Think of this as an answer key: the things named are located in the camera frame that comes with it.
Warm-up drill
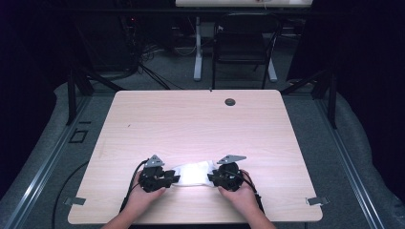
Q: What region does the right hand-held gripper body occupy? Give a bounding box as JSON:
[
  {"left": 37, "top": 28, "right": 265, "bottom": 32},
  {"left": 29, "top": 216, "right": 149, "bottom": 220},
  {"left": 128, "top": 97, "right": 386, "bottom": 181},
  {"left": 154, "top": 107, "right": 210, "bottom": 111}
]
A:
[{"left": 210, "top": 154, "right": 248, "bottom": 193}]

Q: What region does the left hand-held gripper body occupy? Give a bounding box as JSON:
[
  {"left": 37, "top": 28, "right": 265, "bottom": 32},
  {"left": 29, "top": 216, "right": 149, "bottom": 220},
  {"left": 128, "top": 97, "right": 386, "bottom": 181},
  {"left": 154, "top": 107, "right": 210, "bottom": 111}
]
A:
[{"left": 138, "top": 154, "right": 171, "bottom": 194}]

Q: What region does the person's left hand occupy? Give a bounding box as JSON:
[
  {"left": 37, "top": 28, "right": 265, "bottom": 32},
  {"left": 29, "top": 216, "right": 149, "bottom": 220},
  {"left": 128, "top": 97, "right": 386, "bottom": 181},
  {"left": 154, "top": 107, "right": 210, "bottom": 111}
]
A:
[{"left": 125, "top": 173, "right": 167, "bottom": 209}]

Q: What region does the person's right hand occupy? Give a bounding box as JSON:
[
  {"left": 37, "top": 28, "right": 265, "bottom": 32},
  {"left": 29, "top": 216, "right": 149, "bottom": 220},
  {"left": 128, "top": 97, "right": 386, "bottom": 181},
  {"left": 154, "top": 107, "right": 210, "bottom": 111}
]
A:
[{"left": 217, "top": 169, "right": 256, "bottom": 209}]

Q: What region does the white desk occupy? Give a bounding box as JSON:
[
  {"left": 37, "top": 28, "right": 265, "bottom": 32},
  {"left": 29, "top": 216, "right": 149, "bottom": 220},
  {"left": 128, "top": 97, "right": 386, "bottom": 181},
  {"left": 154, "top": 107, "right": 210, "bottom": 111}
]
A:
[{"left": 174, "top": 0, "right": 314, "bottom": 83}]

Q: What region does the black folding chair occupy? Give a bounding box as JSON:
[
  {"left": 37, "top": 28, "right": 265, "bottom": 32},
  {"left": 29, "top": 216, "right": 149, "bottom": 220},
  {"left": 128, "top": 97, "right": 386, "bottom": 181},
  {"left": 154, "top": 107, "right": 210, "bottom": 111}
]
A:
[{"left": 210, "top": 12, "right": 284, "bottom": 91}]

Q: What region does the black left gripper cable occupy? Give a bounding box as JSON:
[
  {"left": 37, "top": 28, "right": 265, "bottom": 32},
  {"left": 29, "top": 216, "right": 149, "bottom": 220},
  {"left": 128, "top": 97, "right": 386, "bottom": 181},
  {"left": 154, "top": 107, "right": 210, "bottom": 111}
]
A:
[{"left": 118, "top": 158, "right": 150, "bottom": 214}]

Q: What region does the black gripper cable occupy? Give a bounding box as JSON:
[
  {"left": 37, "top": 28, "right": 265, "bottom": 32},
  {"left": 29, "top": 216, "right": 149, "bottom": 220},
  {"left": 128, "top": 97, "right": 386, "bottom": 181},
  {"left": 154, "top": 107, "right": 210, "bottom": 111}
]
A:
[
  {"left": 237, "top": 171, "right": 266, "bottom": 215},
  {"left": 118, "top": 158, "right": 150, "bottom": 214}
]

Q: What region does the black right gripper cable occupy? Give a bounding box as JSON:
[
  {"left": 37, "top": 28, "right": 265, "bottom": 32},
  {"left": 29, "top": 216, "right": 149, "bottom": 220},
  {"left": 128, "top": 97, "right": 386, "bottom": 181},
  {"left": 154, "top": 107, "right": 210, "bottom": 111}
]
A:
[{"left": 237, "top": 171, "right": 266, "bottom": 215}]

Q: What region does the grey metal table bracket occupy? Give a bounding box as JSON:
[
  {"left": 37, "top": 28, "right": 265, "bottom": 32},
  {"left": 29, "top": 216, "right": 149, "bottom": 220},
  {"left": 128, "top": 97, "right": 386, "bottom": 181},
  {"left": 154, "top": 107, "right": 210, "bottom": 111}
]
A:
[
  {"left": 306, "top": 196, "right": 330, "bottom": 206},
  {"left": 64, "top": 197, "right": 87, "bottom": 207}
]

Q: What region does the black floor cable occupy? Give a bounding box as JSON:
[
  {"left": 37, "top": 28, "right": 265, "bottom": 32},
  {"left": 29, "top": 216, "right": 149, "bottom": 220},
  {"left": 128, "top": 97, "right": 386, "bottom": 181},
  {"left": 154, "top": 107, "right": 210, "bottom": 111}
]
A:
[{"left": 51, "top": 160, "right": 91, "bottom": 229}]

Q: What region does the bundle of black floor cables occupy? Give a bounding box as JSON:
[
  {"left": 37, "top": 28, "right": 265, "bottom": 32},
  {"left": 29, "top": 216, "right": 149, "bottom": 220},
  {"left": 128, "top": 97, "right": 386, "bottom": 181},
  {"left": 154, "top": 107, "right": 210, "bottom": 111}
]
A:
[{"left": 125, "top": 15, "right": 185, "bottom": 91}]

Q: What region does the aluminium floor rail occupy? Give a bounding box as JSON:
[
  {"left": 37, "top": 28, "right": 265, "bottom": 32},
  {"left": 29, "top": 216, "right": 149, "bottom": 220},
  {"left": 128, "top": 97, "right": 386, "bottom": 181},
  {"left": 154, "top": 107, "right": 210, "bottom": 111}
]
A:
[
  {"left": 314, "top": 97, "right": 387, "bottom": 229},
  {"left": 2, "top": 94, "right": 94, "bottom": 229}
]

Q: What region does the black metal frame stand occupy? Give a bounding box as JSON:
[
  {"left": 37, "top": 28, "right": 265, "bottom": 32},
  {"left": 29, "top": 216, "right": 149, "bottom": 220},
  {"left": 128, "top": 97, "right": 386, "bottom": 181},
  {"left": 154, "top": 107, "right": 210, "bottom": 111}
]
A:
[
  {"left": 65, "top": 61, "right": 126, "bottom": 127},
  {"left": 280, "top": 67, "right": 339, "bottom": 130}
]

